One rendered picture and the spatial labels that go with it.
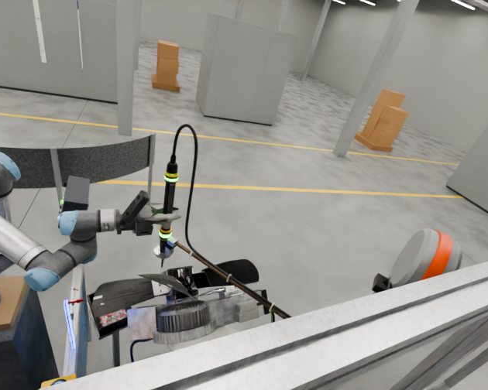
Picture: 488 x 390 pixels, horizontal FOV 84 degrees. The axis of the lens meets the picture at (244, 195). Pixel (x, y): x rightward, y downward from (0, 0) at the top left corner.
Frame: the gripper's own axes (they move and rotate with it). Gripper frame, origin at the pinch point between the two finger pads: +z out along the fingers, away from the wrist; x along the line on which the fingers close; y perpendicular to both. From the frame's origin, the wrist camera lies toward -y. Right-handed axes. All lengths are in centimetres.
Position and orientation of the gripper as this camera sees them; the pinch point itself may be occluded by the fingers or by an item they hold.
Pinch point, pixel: (176, 211)
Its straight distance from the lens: 101.8
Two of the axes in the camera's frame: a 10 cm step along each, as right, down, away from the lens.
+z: 9.0, -0.3, 4.4
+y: -2.3, 8.2, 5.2
